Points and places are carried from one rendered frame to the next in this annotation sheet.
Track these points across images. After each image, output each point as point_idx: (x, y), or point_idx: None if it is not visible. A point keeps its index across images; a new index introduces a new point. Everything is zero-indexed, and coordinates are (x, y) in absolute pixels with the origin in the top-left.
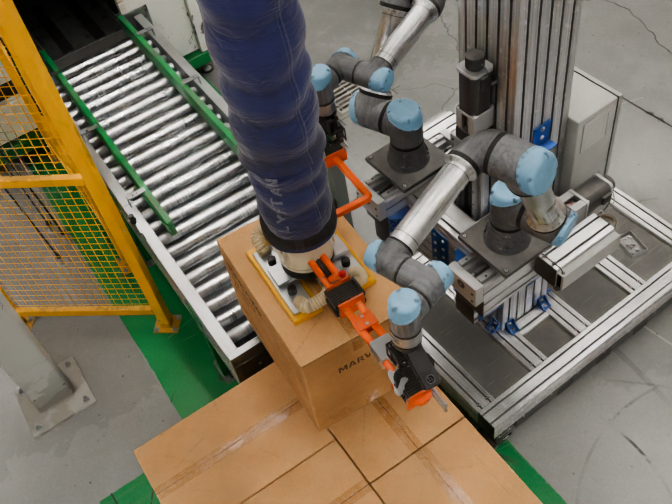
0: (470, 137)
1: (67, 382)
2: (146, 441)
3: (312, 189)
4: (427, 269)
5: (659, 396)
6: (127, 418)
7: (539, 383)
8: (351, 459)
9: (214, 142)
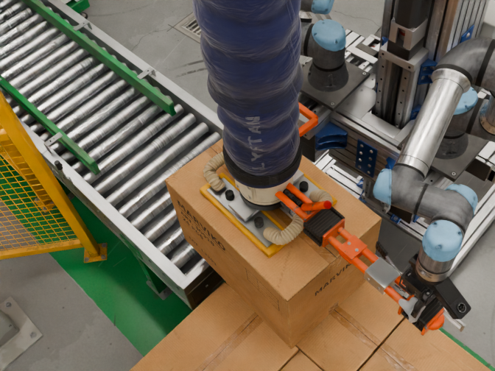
0: (460, 48)
1: (12, 322)
2: (99, 366)
3: (290, 121)
4: (452, 195)
5: None
6: (76, 347)
7: None
8: (318, 366)
9: (113, 82)
